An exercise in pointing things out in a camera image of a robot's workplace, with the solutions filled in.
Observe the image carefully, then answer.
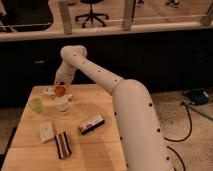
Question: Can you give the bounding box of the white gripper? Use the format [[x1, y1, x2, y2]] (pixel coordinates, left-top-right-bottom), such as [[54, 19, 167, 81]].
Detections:
[[54, 65, 75, 86]]

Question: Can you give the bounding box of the red apple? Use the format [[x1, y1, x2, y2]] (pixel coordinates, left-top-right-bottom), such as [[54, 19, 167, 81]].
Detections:
[[54, 86, 65, 97]]

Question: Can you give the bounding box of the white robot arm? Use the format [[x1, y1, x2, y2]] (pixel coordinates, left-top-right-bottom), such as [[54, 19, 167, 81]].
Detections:
[[55, 45, 174, 171]]

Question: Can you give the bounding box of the green apple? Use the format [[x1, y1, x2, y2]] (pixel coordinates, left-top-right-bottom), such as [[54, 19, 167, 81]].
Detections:
[[28, 98, 43, 113]]

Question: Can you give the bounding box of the small white object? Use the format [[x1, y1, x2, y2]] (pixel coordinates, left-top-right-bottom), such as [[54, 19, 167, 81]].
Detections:
[[43, 88, 55, 97]]

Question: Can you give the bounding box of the black red white packet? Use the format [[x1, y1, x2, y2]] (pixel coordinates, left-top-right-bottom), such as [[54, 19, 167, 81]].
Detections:
[[78, 113, 105, 135]]

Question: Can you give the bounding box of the black office chair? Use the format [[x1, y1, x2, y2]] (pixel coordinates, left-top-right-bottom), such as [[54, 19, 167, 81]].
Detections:
[[75, 0, 109, 28]]

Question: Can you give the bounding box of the brown striped packet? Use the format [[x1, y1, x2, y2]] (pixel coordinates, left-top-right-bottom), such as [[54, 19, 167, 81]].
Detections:
[[54, 132, 72, 159]]

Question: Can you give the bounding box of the blue black bag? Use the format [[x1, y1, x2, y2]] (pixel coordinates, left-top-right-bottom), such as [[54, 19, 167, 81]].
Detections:
[[186, 89, 209, 105]]

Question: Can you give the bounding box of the wooden railing post left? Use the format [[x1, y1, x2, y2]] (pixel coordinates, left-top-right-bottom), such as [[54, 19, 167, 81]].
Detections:
[[58, 0, 72, 34]]

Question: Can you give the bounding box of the wooden railing post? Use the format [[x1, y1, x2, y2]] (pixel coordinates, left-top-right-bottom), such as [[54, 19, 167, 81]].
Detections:
[[122, 0, 136, 31], [58, 0, 72, 34]]

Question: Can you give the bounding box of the wooden railing post middle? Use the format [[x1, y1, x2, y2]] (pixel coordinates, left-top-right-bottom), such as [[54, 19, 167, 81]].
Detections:
[[122, 0, 136, 31]]

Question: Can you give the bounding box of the black cable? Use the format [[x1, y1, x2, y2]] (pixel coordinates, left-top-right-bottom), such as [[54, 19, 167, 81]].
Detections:
[[163, 101, 193, 171]]

